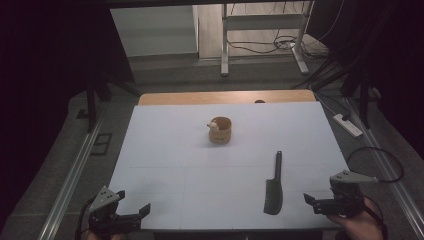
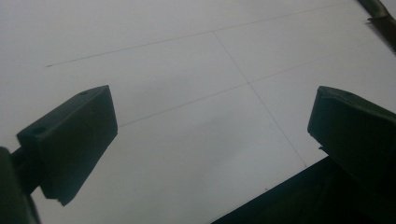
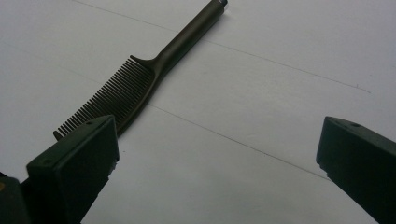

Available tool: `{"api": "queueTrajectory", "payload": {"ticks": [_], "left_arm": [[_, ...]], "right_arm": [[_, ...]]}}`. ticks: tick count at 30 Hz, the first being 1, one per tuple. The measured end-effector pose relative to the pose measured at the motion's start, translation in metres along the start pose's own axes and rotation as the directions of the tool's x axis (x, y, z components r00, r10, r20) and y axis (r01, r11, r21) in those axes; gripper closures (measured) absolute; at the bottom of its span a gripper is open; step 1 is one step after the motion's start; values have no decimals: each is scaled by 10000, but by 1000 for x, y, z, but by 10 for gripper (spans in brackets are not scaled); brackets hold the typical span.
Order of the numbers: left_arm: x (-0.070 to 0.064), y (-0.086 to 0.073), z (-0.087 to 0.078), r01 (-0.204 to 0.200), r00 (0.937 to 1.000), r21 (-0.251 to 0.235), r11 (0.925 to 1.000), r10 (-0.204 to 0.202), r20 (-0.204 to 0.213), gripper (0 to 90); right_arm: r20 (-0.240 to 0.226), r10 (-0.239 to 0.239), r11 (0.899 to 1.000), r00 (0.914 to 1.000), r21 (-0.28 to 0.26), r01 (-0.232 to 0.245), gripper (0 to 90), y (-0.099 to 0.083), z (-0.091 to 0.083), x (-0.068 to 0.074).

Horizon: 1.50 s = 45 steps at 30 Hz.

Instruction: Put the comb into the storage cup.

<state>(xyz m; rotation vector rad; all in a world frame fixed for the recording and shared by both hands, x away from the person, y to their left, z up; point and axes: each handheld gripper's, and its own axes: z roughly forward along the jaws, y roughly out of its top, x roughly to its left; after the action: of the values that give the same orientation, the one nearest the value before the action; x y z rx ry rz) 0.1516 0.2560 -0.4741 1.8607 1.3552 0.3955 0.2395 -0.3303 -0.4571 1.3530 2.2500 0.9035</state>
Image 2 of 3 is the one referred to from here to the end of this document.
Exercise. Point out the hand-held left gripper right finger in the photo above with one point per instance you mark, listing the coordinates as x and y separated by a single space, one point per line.
355 133

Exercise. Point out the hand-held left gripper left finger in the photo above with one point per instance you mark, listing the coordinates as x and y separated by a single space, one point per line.
71 140

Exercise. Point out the white table sheet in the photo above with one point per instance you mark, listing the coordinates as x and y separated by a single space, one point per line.
186 62

